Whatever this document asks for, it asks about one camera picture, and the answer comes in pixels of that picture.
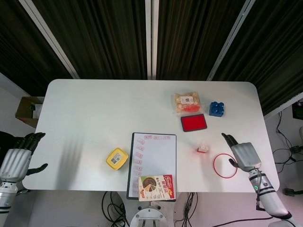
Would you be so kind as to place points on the white board with stickers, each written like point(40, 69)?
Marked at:
point(130, 165)

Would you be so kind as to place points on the white frame beam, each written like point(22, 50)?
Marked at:
point(284, 104)

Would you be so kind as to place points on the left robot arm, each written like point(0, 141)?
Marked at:
point(7, 198)

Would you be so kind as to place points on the clear snack bag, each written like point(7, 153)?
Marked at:
point(188, 102)

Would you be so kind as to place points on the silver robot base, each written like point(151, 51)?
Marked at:
point(151, 215)

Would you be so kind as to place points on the dark pleated curtain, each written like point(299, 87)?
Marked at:
point(101, 35)

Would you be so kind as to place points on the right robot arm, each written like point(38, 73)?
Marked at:
point(270, 198)

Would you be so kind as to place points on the yellow lidded green tub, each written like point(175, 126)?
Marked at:
point(117, 159)

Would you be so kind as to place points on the brown cardboard box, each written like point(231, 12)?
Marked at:
point(24, 111)

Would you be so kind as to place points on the white stamped paper sheet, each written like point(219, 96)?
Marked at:
point(158, 156)

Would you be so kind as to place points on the red ink pad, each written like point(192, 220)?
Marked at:
point(193, 123)

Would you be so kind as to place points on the white frame post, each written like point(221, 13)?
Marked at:
point(52, 40)
point(150, 37)
point(233, 37)

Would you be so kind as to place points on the biscuit box with cake picture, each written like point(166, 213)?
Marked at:
point(157, 188)

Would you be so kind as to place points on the blue building block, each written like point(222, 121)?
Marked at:
point(216, 109)

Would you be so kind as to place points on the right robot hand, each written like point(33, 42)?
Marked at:
point(246, 156)

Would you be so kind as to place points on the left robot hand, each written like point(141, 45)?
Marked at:
point(16, 160)

